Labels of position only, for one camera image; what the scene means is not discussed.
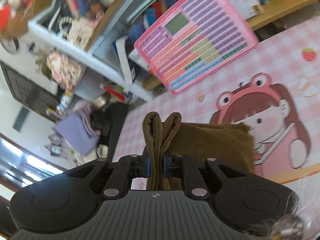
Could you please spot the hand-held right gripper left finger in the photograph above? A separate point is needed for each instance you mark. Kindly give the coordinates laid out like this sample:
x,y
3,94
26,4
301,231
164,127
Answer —
x,y
148,166

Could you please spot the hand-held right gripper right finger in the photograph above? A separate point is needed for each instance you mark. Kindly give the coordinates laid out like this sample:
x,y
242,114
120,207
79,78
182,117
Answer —
x,y
165,166

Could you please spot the purple cloth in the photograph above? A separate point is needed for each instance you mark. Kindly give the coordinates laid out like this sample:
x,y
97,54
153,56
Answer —
x,y
75,132

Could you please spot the black and white book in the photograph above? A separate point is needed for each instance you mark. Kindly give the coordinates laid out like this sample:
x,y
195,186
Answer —
x,y
125,60

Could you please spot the pink toy learning tablet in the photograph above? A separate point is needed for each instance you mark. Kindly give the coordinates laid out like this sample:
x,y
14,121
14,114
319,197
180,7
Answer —
x,y
200,37

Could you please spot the fluffy white fur trim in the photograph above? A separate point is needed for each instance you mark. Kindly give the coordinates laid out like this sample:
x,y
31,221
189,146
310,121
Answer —
x,y
306,200

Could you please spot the pink cartoon desk mat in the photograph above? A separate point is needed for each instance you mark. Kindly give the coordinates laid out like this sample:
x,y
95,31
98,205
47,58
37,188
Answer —
x,y
275,57

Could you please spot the white card box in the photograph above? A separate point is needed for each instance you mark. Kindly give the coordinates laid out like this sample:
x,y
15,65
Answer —
x,y
246,3

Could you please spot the red plush toy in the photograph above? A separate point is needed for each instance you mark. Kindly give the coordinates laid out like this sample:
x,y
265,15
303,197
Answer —
x,y
12,3

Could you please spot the wooden bookshelf white frame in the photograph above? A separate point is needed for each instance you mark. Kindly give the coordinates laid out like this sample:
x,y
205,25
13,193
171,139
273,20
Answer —
x,y
277,12

